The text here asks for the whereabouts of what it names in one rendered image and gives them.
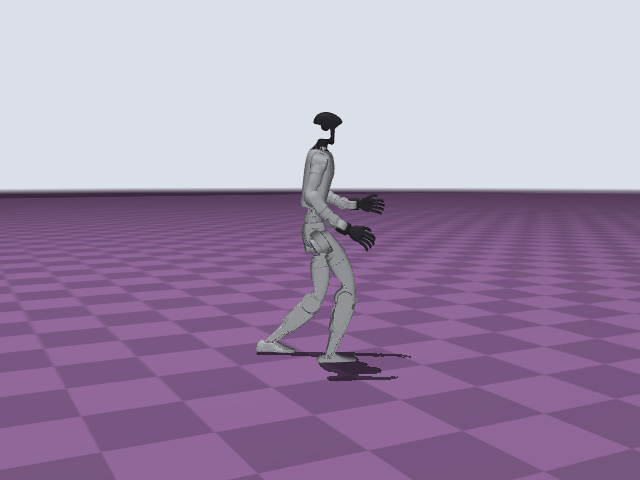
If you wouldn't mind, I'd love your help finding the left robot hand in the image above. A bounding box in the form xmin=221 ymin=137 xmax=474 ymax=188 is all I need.
xmin=348 ymin=194 xmax=385 ymax=215

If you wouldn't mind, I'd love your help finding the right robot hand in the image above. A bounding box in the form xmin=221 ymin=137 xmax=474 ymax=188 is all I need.
xmin=335 ymin=220 xmax=376 ymax=251

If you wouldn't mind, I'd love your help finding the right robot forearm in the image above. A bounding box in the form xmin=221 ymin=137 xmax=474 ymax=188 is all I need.
xmin=309 ymin=191 xmax=348 ymax=233

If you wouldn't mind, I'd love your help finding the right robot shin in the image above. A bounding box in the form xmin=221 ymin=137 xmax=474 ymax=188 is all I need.
xmin=325 ymin=291 xmax=358 ymax=359

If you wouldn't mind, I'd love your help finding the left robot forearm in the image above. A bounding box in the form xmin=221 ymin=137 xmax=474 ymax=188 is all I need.
xmin=326 ymin=190 xmax=357 ymax=209

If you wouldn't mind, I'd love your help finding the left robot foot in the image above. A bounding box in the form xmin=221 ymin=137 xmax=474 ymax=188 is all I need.
xmin=255 ymin=338 xmax=295 ymax=353

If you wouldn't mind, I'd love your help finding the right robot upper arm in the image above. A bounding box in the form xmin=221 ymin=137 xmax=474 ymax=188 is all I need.
xmin=304 ymin=153 xmax=328 ymax=207

